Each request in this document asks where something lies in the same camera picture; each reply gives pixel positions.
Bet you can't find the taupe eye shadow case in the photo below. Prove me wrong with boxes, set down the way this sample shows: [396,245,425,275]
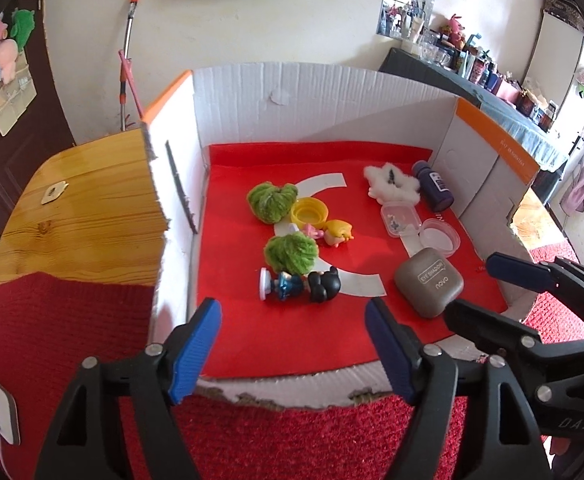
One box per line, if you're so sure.
[394,247,464,318]

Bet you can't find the clear pink round lid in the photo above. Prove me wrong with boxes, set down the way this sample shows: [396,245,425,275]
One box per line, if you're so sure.
[419,219,461,257]

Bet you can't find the small clear plastic box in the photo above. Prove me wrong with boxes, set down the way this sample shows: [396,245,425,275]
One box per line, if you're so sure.
[381,202,422,238]

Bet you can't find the black haired blue figurine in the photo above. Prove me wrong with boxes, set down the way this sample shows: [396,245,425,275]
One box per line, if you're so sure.
[258,266,342,304]

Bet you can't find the blonde pink doll figurine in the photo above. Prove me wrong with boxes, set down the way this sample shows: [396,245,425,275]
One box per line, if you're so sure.
[301,220,354,247]

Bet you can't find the large green yarn ball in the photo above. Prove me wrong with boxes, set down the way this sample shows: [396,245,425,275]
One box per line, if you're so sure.
[264,232,319,275]

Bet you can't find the red knitted table cloth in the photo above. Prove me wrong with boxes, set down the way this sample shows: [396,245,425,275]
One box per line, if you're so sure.
[0,242,584,480]

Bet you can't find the dark purple bottle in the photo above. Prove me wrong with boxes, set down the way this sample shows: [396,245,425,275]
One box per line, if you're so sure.
[411,160,455,212]

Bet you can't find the white cotton fluff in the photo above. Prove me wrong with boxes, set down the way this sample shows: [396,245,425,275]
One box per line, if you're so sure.
[364,162,420,206]

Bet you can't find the white wardrobe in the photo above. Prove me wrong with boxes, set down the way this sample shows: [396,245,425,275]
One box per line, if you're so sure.
[523,0,584,119]

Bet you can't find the cluttered grey side table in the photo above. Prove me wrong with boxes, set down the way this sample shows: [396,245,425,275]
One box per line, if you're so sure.
[379,42,568,204]

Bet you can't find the small metal table plate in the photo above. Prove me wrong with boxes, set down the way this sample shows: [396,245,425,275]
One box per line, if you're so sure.
[40,181,68,205]

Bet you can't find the yellow plastic cap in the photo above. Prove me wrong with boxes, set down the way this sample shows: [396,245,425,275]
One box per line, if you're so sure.
[290,197,329,229]

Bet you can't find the orange white cardboard box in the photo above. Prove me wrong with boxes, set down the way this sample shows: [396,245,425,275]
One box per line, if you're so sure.
[141,63,539,408]

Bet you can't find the small green yarn ball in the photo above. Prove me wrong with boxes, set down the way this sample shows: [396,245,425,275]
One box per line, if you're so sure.
[246,181,298,224]

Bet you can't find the beige hanging organizer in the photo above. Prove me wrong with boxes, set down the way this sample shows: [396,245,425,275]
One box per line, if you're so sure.
[0,52,37,136]

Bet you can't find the pink green plush toys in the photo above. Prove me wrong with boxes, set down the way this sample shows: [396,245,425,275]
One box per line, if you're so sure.
[0,9,35,84]

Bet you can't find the orange tipped mop pole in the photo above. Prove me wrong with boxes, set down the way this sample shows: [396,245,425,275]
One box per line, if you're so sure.
[118,0,143,131]

